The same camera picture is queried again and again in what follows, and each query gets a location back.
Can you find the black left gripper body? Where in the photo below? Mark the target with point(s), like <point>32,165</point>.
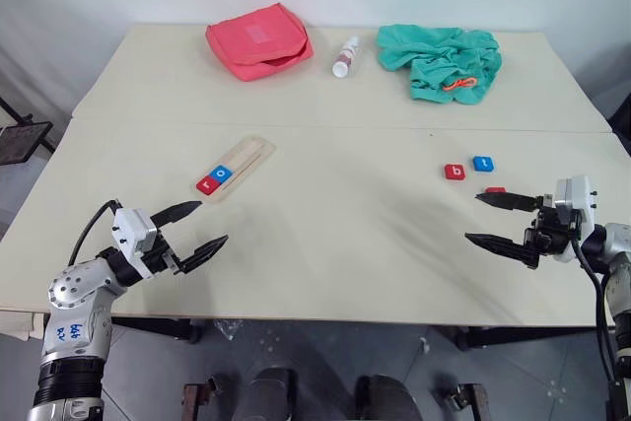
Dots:
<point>162,256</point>

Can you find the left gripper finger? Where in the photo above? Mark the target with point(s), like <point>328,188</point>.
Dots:
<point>175,214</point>
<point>202,256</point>

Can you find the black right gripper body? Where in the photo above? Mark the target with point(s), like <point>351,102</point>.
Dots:
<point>547,233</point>

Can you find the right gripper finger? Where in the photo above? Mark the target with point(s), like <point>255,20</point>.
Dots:
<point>508,246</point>
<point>508,201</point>

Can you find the red letter tile b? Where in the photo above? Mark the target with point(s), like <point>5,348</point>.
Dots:
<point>454,172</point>

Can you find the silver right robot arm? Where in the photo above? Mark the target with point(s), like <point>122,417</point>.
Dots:
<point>618,243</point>

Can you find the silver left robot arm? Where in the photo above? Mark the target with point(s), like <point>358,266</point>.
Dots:
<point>74,293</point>

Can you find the blue letter tile t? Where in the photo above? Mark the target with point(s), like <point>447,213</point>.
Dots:
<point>483,163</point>

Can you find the wooden letter tray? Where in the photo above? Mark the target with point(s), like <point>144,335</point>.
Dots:
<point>251,152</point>

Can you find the black table leg bar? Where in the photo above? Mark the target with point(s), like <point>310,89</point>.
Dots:
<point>158,328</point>
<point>532,337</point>

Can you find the clear plastic wrap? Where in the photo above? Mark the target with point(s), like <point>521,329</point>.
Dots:
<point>227,328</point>

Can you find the dark rounded shape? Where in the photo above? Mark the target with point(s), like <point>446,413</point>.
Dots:
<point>271,396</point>
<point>387,401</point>

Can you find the beige board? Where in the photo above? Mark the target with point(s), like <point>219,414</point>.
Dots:
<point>20,325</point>

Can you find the green crumpled cloth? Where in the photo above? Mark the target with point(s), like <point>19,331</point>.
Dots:
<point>434,56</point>

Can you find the black stand with dark panel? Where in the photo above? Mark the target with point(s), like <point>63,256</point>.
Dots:
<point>20,142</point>

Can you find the pink fabric pouch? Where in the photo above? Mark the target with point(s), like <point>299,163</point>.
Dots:
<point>256,46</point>

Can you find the white plastic bottle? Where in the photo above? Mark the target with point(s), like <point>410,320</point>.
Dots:
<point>345,58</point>

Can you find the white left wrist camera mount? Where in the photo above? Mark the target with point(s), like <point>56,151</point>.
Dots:
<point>133,233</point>

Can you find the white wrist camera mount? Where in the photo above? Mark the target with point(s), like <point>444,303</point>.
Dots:
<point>577,194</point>
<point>133,233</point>

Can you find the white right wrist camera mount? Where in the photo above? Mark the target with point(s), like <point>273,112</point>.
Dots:
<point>577,194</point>

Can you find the rusty metal bracket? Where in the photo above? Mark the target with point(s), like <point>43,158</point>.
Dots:
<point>468,403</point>
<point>197,401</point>

